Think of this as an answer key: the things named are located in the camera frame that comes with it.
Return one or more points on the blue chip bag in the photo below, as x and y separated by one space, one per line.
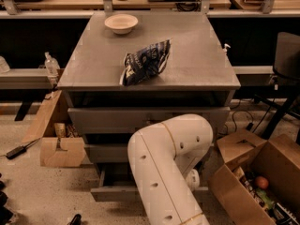
146 63

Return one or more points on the large cardboard box right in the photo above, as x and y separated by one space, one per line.
278 160

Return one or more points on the red apple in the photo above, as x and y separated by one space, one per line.
261 182

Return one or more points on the grey drawer cabinet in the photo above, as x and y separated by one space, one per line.
198 73

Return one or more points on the grey drawer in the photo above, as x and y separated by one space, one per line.
127 119
116 184
118 152

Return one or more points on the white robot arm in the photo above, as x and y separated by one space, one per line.
161 157

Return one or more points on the white bowl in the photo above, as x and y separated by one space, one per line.
121 24

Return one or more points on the black stool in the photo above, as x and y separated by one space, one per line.
286 71

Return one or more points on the green packet in box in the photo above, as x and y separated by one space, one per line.
268 203

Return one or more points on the clear plastic bottle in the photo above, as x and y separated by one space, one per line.
51 64

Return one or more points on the white pump dispenser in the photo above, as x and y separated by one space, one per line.
226 48

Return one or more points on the cardboard box left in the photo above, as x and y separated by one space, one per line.
65 152

